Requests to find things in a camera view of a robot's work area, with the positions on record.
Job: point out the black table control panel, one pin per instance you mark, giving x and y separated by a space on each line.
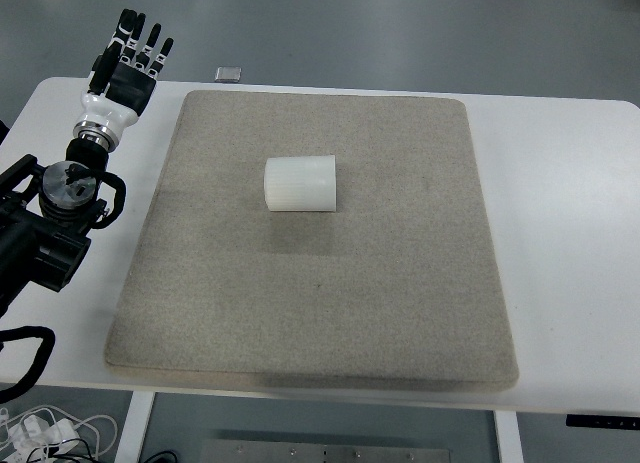
602 422

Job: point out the grey metal base plate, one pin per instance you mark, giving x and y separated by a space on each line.
226 450

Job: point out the left white table leg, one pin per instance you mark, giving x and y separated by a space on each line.
135 426

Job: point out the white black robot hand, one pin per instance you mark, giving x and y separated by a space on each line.
105 117

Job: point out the beige felt mat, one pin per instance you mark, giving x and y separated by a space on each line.
397 289

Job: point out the white mug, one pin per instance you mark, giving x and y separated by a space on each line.
300 184

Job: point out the right white table leg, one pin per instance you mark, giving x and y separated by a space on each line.
508 437

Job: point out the white table leg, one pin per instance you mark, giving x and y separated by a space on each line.
135 426
508 437

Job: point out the small silver floor plate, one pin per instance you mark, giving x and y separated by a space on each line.
227 74

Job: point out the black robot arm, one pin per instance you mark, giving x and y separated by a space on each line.
47 212

